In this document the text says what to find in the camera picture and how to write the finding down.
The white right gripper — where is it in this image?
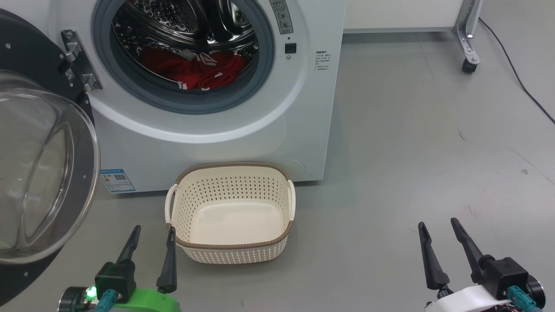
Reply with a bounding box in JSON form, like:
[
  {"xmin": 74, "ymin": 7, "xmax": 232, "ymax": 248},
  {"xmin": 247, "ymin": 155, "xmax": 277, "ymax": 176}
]
[{"xmin": 418, "ymin": 218, "xmax": 514, "ymax": 312}]

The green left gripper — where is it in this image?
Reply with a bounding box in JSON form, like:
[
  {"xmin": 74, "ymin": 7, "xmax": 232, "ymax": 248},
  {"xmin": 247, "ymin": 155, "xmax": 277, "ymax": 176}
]
[{"xmin": 114, "ymin": 225, "xmax": 182, "ymax": 312}]

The round glass washer door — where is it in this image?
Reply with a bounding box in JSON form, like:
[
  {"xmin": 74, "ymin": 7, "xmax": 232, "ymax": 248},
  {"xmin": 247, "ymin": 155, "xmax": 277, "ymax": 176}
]
[{"xmin": 0, "ymin": 9, "xmax": 101, "ymax": 306}]

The red and white clothing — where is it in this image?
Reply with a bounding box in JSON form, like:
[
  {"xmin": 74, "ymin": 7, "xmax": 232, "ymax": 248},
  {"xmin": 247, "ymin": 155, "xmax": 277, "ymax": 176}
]
[{"xmin": 139, "ymin": 48, "xmax": 248, "ymax": 91}]

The cream perforated laundry basket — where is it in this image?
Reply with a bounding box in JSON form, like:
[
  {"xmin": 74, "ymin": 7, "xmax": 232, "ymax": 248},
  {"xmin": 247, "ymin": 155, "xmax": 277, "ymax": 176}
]
[{"xmin": 165, "ymin": 162, "xmax": 296, "ymax": 265}]

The white front-load washing machine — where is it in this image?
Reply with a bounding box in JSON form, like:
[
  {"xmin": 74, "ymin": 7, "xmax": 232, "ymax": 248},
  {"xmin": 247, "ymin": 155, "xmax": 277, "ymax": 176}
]
[{"xmin": 48, "ymin": 0, "xmax": 346, "ymax": 194}]

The grey rubber door gasket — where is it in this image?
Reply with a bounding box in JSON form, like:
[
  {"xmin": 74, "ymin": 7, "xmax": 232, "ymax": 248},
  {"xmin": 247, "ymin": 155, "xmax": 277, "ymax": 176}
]
[{"xmin": 92, "ymin": 0, "xmax": 276, "ymax": 115}]

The metal washing machine door hinge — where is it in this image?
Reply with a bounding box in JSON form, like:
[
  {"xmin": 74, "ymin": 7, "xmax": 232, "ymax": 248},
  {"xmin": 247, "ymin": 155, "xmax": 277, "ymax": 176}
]
[{"xmin": 61, "ymin": 29, "xmax": 103, "ymax": 92}]

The stainless steel washing machine drum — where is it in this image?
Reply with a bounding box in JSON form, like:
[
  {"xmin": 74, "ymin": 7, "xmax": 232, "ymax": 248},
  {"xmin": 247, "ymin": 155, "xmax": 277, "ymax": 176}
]
[{"xmin": 112, "ymin": 0, "xmax": 261, "ymax": 94}]

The blue energy label sticker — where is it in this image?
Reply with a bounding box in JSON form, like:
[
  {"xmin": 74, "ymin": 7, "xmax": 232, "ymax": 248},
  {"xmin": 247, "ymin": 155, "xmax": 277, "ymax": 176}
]
[{"xmin": 100, "ymin": 169, "xmax": 136, "ymax": 194}]

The white partition with metal legs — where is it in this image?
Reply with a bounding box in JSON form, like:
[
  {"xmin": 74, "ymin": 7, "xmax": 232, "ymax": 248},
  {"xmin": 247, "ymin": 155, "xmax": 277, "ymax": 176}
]
[{"xmin": 343, "ymin": 0, "xmax": 483, "ymax": 73}]

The grey warning label sticker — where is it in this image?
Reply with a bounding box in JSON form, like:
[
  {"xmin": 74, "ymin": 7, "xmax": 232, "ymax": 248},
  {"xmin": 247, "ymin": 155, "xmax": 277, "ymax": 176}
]
[{"xmin": 269, "ymin": 0, "xmax": 294, "ymax": 35}]

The teal left camera cable plug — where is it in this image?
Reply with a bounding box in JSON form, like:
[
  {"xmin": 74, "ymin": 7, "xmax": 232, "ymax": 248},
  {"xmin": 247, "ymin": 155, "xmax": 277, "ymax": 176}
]
[{"xmin": 95, "ymin": 289, "xmax": 120, "ymax": 312}]

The teal camera cable plug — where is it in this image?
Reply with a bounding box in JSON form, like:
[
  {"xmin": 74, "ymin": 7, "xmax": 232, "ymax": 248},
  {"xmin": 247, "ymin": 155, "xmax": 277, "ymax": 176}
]
[
  {"xmin": 506, "ymin": 285, "xmax": 542, "ymax": 312},
  {"xmin": 95, "ymin": 289, "xmax": 120, "ymax": 312}
]

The teal right camera cable plug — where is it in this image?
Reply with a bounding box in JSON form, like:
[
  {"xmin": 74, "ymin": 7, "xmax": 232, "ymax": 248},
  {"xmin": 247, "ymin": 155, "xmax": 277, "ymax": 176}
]
[{"xmin": 506, "ymin": 285, "xmax": 542, "ymax": 312}]

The black floor cable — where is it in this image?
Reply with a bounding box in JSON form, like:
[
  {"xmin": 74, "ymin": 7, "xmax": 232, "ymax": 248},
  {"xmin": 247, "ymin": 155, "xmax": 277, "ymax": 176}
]
[{"xmin": 478, "ymin": 17, "xmax": 555, "ymax": 124}]

